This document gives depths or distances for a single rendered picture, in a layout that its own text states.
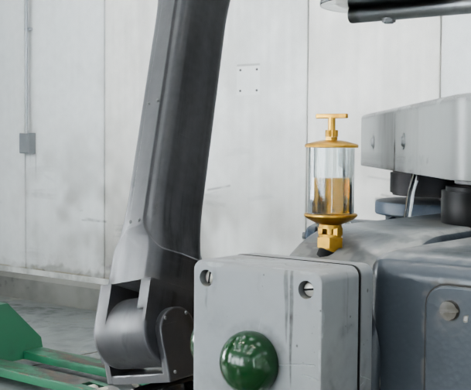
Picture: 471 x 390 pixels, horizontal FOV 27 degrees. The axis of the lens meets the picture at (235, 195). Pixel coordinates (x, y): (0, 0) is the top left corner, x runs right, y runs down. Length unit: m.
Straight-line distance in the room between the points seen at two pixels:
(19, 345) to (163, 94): 5.47
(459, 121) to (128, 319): 0.32
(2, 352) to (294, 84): 2.65
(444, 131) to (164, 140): 0.28
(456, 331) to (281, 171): 6.41
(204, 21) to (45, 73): 7.74
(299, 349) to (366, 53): 6.09
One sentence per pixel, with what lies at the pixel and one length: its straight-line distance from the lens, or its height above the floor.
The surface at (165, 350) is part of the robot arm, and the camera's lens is 0.76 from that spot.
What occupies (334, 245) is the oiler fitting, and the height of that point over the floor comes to 1.33.
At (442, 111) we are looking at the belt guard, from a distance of 0.62.
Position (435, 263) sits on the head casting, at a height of 1.33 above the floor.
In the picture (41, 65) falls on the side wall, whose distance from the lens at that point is 8.63.
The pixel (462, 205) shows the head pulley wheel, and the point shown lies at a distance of 0.57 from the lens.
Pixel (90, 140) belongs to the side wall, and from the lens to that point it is 8.15.
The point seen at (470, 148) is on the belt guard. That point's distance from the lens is 0.57.
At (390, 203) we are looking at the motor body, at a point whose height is 1.33.
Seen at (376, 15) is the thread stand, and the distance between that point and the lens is 0.86.
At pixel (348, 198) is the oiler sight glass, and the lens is 0.52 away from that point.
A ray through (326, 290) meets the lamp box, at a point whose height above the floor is 1.32.
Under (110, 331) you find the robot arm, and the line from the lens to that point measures 0.79.
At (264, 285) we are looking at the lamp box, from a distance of 0.45.
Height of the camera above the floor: 1.39
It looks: 3 degrees down
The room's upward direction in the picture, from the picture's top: straight up
